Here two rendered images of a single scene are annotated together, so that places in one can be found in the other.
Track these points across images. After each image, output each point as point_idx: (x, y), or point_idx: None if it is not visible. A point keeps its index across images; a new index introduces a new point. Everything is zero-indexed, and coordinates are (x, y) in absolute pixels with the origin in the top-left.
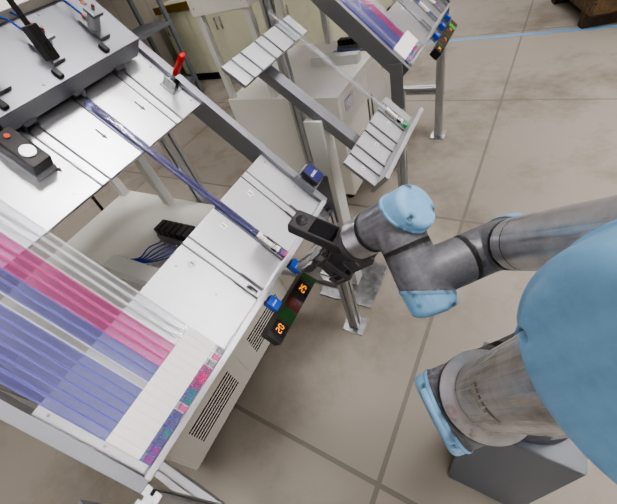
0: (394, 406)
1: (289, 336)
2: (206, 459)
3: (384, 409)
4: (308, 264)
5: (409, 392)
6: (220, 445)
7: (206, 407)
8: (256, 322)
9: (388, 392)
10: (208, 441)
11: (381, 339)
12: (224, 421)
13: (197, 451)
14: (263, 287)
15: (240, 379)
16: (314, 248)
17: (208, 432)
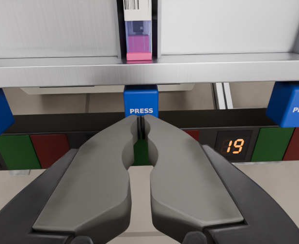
0: (141, 225)
1: (162, 103)
2: (44, 95)
3: (134, 218)
4: None
5: (158, 235)
6: (57, 99)
7: None
8: None
9: (150, 215)
10: (44, 90)
11: None
12: (67, 93)
13: (31, 87)
14: None
15: (97, 86)
16: (183, 199)
17: (46, 87)
